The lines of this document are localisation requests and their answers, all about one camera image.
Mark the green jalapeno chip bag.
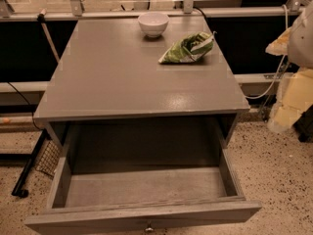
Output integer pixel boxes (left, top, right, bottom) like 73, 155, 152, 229
158, 31, 214, 64

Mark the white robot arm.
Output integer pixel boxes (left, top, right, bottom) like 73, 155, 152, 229
265, 1, 313, 133

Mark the grey open top drawer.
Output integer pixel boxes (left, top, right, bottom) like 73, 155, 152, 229
24, 116, 263, 235

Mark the metal drawer knob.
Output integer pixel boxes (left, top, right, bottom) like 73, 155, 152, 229
145, 224, 154, 233

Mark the white ceramic bowl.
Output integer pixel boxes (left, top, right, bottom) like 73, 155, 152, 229
138, 12, 169, 37

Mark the grey wooden cabinet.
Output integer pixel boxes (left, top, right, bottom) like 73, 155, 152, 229
32, 16, 251, 149

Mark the wooden stick with black tape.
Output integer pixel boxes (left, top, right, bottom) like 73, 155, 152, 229
37, 9, 60, 63

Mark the black wheeled stand leg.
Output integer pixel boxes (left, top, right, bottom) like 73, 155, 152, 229
12, 130, 47, 198

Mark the white cable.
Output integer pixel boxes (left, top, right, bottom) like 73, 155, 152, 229
245, 4, 291, 100

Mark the grey metal rail frame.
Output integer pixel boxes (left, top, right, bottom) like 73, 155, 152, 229
0, 0, 313, 22

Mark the wire mesh panel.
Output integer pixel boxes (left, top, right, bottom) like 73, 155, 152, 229
35, 140, 60, 178

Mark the black cable on left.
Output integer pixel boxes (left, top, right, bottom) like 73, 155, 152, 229
7, 81, 43, 131

